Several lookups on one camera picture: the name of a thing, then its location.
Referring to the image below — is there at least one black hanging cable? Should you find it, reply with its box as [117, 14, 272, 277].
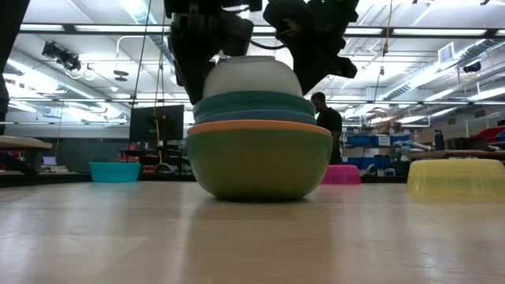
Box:
[129, 0, 154, 111]

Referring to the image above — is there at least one blue bowl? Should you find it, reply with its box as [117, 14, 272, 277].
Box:
[193, 109, 318, 126]

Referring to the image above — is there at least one beige background table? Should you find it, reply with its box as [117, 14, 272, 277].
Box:
[0, 135, 53, 174]

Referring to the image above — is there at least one teal bowl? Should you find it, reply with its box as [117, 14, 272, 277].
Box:
[193, 90, 316, 121]

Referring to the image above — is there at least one yellow hanging strap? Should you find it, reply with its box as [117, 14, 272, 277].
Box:
[155, 116, 163, 165]

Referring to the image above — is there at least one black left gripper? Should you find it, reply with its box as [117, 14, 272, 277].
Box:
[163, 0, 264, 106]

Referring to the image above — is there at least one black crossbar with light strips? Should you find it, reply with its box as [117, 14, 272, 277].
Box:
[17, 23, 505, 39]

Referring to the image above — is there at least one red storage bin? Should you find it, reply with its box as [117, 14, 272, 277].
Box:
[473, 125, 505, 143]

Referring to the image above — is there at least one black computer monitor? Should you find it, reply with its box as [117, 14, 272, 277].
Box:
[129, 104, 185, 144]

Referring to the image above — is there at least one yellow plastic container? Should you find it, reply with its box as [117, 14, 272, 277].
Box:
[406, 158, 505, 200]

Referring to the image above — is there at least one black table edge rail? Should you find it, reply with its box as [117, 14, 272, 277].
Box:
[0, 172, 410, 186]

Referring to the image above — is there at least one brown background table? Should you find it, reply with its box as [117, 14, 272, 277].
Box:
[410, 148, 505, 162]

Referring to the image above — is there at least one blue storage bin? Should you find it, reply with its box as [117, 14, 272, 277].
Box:
[345, 134, 411, 148]

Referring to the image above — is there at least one person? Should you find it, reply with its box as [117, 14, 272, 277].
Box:
[310, 92, 343, 166]

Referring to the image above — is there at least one black ceiling spotlight cluster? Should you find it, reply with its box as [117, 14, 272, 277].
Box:
[41, 41, 83, 73]

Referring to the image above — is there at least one yellow ceiling cable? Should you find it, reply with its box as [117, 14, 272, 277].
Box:
[381, 0, 395, 76]

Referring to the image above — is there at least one green bowl orange inside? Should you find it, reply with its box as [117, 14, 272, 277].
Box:
[186, 119, 334, 201]

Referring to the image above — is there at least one pink plastic container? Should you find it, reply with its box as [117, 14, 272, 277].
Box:
[320, 164, 363, 186]

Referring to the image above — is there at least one white bowl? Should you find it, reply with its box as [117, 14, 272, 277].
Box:
[202, 55, 305, 100]

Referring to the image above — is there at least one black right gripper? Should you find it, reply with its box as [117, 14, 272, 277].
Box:
[263, 0, 360, 96]

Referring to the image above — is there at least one turquoise plastic container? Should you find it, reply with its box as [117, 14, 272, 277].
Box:
[88, 162, 142, 184]

